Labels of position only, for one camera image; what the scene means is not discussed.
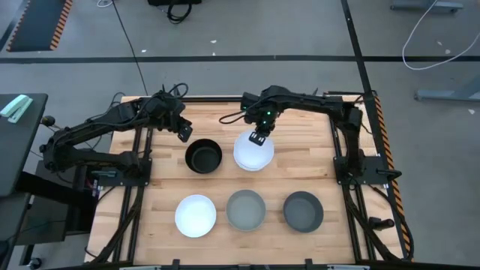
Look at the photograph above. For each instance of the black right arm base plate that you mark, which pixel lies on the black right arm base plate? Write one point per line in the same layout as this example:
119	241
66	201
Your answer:
371	168

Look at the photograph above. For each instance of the black caster wheel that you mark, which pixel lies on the black caster wheel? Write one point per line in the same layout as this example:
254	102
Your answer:
35	263

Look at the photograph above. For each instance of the grey desk foot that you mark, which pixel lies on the grey desk foot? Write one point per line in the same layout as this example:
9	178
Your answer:
427	5
442	93

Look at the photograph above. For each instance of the black box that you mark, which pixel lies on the black box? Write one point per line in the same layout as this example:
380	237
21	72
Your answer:
172	2

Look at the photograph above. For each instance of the black equipment stand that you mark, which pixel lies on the black equipment stand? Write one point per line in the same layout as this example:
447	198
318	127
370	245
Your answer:
56	225

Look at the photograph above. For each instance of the light grey bowl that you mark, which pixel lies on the light grey bowl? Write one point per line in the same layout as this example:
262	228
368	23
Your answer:
246	210

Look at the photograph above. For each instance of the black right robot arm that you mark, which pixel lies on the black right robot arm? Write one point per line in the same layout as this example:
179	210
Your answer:
318	101

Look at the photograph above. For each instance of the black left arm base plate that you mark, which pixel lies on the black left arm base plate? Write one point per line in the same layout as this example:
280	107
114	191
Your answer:
142	176

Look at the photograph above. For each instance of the orange black hazard strip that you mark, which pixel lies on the orange black hazard strip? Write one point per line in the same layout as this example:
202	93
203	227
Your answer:
386	150

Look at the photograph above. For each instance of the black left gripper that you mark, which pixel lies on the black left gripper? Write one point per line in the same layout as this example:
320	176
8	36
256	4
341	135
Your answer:
167	110

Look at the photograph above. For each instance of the black round knob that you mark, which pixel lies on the black round knob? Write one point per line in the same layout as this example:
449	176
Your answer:
48	120

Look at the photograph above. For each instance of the black aluminium table frame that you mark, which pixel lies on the black aluminium table frame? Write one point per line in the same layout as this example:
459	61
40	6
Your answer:
213	99

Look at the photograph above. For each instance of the mint green stapler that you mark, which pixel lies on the mint green stapler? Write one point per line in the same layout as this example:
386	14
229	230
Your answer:
15	107

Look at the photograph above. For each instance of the black side table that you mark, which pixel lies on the black side table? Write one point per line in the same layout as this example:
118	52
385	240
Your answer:
18	150

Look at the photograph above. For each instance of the small white bowl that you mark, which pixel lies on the small white bowl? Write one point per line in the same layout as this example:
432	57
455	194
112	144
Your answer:
195	216

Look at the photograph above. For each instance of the black mat with orange stripes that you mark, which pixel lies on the black mat with orange stripes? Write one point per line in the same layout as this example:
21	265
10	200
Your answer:
33	22

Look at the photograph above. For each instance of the dark grey bowl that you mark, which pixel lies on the dark grey bowl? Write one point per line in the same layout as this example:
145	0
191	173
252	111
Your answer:
303	212

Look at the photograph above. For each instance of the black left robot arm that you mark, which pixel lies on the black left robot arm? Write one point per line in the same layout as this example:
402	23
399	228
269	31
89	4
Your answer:
112	116

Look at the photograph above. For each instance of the light grey edge bracket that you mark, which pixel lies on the light grey edge bracket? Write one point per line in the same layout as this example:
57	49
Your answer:
348	267
140	267

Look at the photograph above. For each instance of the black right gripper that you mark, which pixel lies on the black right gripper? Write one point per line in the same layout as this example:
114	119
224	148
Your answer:
258	112

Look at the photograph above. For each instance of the deep black bowl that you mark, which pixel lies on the deep black bowl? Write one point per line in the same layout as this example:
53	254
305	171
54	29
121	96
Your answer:
203	159

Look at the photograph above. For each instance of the large white bowl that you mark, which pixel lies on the large white bowl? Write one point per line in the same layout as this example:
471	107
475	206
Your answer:
251	157

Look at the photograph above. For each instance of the black cylindrical mount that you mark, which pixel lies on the black cylindrical mount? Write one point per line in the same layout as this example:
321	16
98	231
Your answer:
380	224

